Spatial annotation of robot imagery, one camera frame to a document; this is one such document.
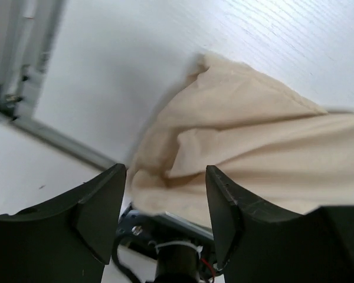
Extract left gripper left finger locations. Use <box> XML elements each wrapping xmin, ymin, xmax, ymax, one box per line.
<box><xmin>0</xmin><ymin>164</ymin><xmax>126</xmax><ymax>282</ymax></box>

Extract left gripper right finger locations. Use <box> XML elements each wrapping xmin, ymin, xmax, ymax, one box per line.
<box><xmin>205</xmin><ymin>166</ymin><xmax>354</xmax><ymax>282</ymax></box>

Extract beige trousers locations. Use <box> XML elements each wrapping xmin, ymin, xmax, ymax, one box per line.
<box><xmin>126</xmin><ymin>54</ymin><xmax>354</xmax><ymax>227</ymax></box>

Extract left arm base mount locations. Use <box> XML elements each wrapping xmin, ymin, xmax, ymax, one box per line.
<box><xmin>112</xmin><ymin>205</ymin><xmax>222</xmax><ymax>282</ymax></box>

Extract aluminium front rail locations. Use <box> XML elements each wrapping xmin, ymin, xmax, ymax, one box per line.
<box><xmin>0</xmin><ymin>111</ymin><xmax>216</xmax><ymax>242</ymax></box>

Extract aluminium rail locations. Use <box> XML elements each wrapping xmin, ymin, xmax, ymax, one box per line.
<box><xmin>0</xmin><ymin>111</ymin><xmax>216</xmax><ymax>242</ymax></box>
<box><xmin>0</xmin><ymin>0</ymin><xmax>65</xmax><ymax>119</ymax></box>

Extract aluminium left rail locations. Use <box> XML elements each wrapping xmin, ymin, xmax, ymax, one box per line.
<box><xmin>0</xmin><ymin>0</ymin><xmax>65</xmax><ymax>119</ymax></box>

